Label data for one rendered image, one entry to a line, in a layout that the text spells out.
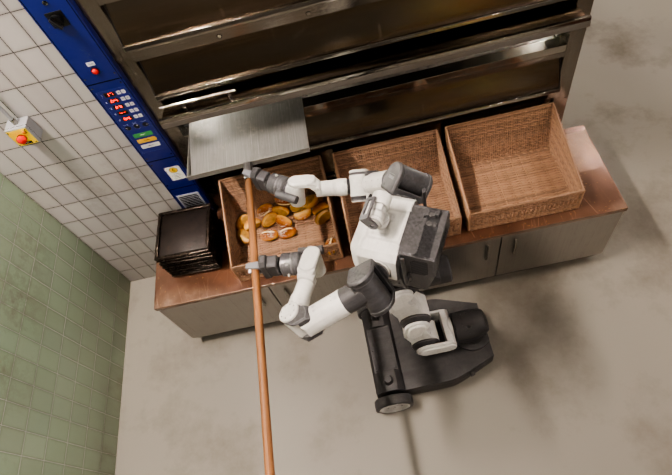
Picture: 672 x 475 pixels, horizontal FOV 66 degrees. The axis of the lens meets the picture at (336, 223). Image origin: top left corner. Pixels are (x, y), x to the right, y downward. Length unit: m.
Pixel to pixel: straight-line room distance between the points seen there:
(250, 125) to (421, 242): 1.10
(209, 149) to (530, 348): 1.97
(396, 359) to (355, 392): 0.33
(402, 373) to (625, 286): 1.35
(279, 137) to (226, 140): 0.25
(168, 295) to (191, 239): 0.34
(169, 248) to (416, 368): 1.41
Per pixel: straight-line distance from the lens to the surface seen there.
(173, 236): 2.80
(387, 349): 2.85
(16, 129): 2.61
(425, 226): 1.74
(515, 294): 3.19
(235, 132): 2.46
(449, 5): 2.29
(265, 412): 1.79
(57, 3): 2.19
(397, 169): 1.85
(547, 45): 2.65
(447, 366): 2.84
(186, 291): 2.85
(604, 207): 2.85
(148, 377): 3.45
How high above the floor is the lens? 2.90
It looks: 57 degrees down
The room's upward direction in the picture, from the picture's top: 19 degrees counter-clockwise
